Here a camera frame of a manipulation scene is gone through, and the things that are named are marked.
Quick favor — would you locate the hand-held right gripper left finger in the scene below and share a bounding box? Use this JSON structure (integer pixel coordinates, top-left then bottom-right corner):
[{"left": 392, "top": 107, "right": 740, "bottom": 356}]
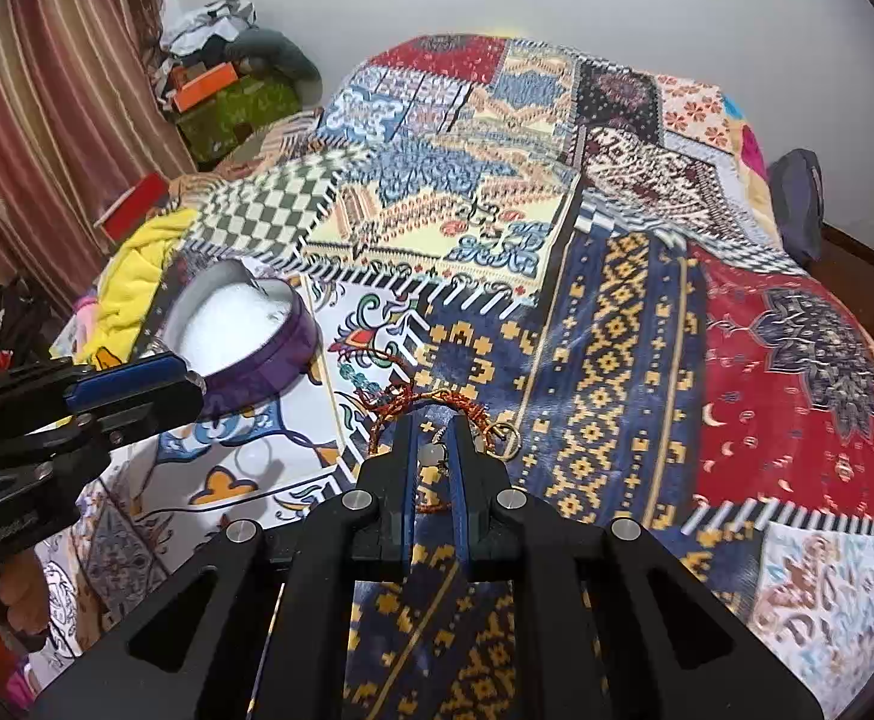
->
[{"left": 30, "top": 414, "right": 420, "bottom": 720}]

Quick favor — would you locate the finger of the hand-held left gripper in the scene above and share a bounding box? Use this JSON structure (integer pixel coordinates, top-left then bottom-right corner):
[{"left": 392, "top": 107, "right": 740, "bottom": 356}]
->
[
  {"left": 0, "top": 420, "right": 119, "bottom": 492},
  {"left": 0, "top": 353, "right": 207, "bottom": 452}
]

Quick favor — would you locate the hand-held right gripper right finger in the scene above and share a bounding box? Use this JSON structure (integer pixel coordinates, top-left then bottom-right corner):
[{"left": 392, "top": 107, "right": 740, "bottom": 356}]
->
[{"left": 448, "top": 417, "right": 827, "bottom": 720}]

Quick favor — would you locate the red beaded necklace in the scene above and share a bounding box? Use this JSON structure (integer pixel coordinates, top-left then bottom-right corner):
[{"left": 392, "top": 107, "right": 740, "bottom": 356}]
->
[{"left": 338, "top": 354, "right": 517, "bottom": 518}]

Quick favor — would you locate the round purple jewelry box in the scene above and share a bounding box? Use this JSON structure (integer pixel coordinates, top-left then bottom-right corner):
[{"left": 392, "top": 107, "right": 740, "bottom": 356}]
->
[{"left": 153, "top": 259, "right": 319, "bottom": 421}]

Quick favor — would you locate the person's left hand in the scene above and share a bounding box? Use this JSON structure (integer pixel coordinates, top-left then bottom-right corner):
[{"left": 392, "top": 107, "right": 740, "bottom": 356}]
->
[{"left": 0, "top": 549, "right": 49, "bottom": 635}]

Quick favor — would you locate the yellow cloth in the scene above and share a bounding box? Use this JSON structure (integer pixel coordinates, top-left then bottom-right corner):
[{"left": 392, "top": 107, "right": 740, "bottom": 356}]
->
[{"left": 77, "top": 207, "right": 199, "bottom": 370}]

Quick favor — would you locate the flat red box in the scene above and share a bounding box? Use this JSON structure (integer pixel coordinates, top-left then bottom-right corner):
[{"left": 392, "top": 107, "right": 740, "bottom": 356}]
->
[{"left": 93, "top": 172, "right": 174, "bottom": 242}]

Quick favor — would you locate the patchwork printed blanket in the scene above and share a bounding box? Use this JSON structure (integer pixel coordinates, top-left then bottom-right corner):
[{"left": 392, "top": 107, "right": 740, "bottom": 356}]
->
[{"left": 24, "top": 33, "right": 874, "bottom": 720}]

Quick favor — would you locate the striped brown curtain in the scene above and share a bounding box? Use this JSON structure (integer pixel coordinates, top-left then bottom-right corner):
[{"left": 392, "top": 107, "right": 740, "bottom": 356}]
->
[{"left": 0, "top": 0, "right": 199, "bottom": 316}]

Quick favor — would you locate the green patterned bag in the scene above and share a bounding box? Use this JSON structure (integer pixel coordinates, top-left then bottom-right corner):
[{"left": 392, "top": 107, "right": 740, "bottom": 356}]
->
[{"left": 176, "top": 75, "right": 304, "bottom": 166}]

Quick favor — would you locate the orange box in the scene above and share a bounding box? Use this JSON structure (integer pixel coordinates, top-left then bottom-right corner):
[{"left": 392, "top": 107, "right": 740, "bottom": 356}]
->
[{"left": 171, "top": 61, "right": 241, "bottom": 113}]

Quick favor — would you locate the grey cushion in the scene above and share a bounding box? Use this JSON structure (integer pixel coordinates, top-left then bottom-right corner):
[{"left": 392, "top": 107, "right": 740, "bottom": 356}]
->
[{"left": 224, "top": 27, "right": 324, "bottom": 104}]

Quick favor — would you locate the white patterned cloth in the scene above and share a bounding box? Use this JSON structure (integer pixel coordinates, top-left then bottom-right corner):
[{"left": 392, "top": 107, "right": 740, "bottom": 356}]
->
[{"left": 161, "top": 0, "right": 259, "bottom": 58}]

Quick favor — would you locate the dark grey bag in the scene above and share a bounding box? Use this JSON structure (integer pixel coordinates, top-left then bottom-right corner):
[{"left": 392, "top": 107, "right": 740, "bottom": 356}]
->
[{"left": 767, "top": 148, "right": 828, "bottom": 266}]

